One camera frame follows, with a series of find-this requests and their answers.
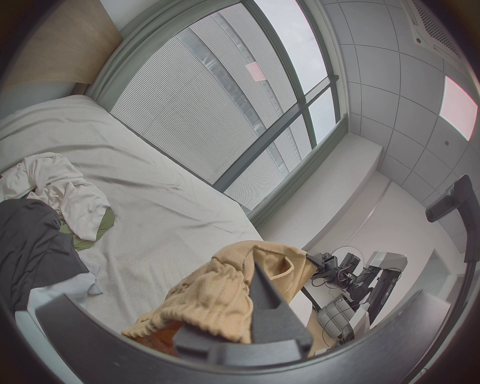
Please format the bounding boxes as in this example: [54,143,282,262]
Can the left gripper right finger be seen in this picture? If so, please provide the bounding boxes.
[249,258,314,356]

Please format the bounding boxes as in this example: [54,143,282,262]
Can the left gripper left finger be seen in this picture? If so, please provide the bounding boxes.
[173,325,226,361]

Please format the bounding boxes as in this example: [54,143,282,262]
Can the tan shorts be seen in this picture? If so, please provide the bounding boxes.
[122,241,319,353]

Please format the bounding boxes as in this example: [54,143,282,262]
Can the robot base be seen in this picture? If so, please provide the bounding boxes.
[316,294,356,343]

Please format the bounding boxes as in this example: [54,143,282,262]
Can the pale blue garment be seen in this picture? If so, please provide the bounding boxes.
[15,262,104,312]

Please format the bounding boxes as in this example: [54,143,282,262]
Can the green garment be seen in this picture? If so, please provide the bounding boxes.
[60,208,115,251]

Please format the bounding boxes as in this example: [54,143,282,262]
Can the bed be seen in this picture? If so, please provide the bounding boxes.
[0,0,319,338]

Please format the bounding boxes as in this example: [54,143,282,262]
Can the black garment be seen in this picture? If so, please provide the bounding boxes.
[0,199,90,312]

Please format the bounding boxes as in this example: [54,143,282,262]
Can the white garment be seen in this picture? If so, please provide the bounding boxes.
[0,152,111,241]

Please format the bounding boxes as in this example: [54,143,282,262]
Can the window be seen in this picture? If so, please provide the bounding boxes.
[85,0,351,229]

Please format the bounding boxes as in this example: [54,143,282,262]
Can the ceiling light panel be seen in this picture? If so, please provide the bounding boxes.
[439,75,479,142]

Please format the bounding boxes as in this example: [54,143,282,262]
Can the ceiling air vent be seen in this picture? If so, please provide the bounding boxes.
[399,0,467,62]

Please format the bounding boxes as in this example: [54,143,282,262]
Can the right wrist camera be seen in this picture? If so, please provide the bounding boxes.
[339,252,361,274]

